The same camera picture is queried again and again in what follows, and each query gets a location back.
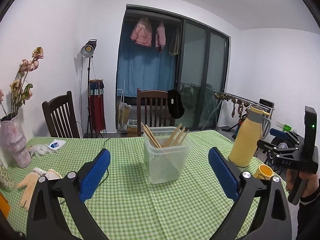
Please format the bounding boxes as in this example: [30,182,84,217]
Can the wooden chopstick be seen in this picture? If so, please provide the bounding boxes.
[141,123,162,148]
[163,124,182,147]

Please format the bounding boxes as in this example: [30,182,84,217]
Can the person's right hand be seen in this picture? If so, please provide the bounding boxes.
[285,169,320,198]

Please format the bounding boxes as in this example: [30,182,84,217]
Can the yellow bear mug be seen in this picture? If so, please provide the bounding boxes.
[253,164,274,180]

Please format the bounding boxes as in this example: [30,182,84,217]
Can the yellow thermos jug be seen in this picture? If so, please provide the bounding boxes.
[228,106,271,167]

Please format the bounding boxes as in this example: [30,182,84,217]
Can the beige work gloves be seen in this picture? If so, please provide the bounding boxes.
[16,167,62,210]

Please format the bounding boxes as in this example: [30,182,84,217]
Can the orange object at edge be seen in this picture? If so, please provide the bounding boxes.
[0,193,10,218]

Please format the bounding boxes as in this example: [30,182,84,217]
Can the drying rack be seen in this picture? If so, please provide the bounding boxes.
[214,92,274,139]

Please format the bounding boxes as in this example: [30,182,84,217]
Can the white wipes packet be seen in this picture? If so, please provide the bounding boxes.
[48,139,66,151]

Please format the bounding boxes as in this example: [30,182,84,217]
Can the green checkered tablecloth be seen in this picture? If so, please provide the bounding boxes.
[0,129,291,240]

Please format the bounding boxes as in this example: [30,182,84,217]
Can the wooden chopstick three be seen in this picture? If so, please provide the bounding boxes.
[176,130,189,145]

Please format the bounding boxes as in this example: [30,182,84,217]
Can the pink textured vase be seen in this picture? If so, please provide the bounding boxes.
[1,115,31,168]

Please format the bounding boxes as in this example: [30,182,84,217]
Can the wooden chopstick two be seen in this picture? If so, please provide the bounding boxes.
[171,127,185,146]

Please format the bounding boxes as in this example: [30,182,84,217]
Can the black bag on chair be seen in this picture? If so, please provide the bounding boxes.
[168,89,185,119]

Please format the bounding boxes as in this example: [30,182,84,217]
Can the clear plastic container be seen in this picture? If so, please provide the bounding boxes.
[143,126,192,184]

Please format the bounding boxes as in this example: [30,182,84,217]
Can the dark wooden chair left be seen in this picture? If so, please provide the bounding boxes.
[42,90,80,138]

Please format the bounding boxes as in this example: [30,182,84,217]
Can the dark wooden chair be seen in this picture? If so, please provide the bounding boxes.
[42,90,80,138]
[137,88,175,137]

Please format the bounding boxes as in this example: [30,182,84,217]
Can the glass sliding door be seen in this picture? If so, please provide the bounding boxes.
[178,21,230,131]

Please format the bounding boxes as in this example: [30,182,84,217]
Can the dark wooden chair far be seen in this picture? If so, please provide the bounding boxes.
[137,88,175,137]

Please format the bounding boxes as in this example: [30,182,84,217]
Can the wooden chopstick one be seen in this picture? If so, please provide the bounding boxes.
[145,125,162,148]

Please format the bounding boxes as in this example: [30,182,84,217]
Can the dried flowers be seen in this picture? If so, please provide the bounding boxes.
[1,47,44,121]

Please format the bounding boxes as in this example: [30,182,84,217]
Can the blue curtain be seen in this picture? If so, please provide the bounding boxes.
[117,37,177,98]

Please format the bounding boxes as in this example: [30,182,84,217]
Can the pink jacket hanging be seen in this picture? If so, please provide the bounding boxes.
[130,17,152,47]

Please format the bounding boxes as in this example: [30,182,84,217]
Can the studio lamp on stand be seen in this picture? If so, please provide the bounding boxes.
[80,39,102,138]

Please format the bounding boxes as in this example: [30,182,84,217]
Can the red folded item by wall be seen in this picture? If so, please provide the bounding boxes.
[89,79,106,134]

